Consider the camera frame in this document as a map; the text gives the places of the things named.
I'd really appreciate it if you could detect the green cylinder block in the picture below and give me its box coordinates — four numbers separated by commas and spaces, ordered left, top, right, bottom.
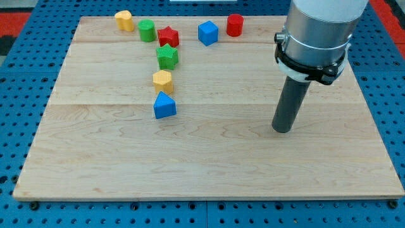
138, 19, 156, 42

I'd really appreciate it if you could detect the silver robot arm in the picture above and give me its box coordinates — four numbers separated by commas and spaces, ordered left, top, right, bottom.
274, 0, 368, 86

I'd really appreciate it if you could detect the red cylinder block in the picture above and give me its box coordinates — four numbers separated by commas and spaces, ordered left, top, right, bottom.
226, 14, 244, 37

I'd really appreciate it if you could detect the yellow heart block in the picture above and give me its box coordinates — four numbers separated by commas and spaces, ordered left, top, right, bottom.
115, 10, 135, 32

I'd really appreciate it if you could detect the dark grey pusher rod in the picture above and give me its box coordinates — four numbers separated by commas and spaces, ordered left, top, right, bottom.
271, 77, 311, 133

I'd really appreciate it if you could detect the green star block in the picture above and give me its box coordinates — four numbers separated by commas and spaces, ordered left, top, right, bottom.
156, 44, 178, 70

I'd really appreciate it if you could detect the red star block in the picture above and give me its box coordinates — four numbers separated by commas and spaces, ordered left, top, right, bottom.
158, 26, 180, 48

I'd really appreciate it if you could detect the blue cube block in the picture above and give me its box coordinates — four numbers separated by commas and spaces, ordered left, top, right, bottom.
198, 21, 219, 46

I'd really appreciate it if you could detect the blue triangle block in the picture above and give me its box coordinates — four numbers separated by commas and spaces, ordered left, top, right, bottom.
153, 91, 177, 119

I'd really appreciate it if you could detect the light wooden board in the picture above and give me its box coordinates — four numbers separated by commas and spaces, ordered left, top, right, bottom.
13, 16, 404, 201

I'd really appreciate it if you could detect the yellow hexagon block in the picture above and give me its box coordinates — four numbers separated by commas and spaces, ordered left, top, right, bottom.
153, 70, 173, 94

